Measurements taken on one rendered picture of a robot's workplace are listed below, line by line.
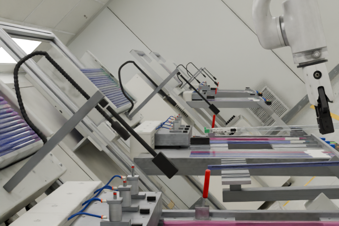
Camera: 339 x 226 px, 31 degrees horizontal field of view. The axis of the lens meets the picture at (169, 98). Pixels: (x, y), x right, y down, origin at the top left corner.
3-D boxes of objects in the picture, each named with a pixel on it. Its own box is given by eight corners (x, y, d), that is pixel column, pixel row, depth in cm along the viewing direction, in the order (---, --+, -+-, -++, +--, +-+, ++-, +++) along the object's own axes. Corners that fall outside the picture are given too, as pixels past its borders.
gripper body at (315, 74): (330, 55, 145) (340, 102, 145) (323, 55, 155) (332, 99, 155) (298, 62, 146) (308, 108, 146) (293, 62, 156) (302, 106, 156)
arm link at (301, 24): (286, 55, 148) (325, 46, 145) (274, 1, 147) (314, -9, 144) (290, 54, 156) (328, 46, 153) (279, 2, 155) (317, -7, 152)
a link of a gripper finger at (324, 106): (327, 99, 143) (328, 115, 147) (319, 76, 148) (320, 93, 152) (322, 100, 143) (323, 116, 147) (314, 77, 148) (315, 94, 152)
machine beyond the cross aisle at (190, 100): (312, 143, 636) (181, 12, 639) (326, 155, 554) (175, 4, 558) (217, 234, 649) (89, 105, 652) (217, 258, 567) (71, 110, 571)
